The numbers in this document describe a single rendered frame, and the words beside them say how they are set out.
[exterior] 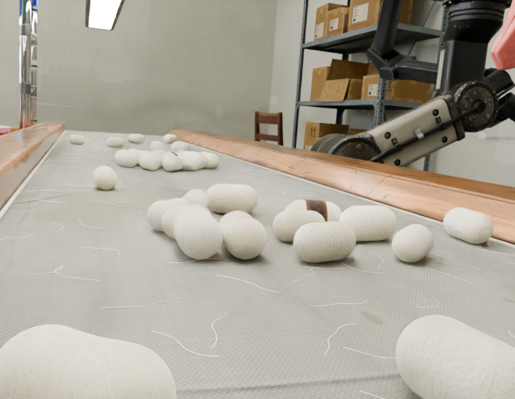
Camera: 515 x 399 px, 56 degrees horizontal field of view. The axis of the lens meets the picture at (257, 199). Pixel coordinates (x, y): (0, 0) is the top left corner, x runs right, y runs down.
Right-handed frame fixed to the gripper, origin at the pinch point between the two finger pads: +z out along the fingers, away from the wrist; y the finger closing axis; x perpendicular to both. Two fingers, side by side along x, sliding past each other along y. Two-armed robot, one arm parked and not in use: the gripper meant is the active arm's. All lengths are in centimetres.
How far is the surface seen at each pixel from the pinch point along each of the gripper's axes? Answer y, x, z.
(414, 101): -226, 89, -128
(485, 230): 3.8, 6.4, 9.5
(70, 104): -483, -29, 39
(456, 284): 9.8, 2.8, 15.6
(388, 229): 2.8, 2.6, 14.4
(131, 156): -33.2, -5.4, 23.3
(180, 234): 5.4, -5.6, 23.8
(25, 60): -90, -28, 28
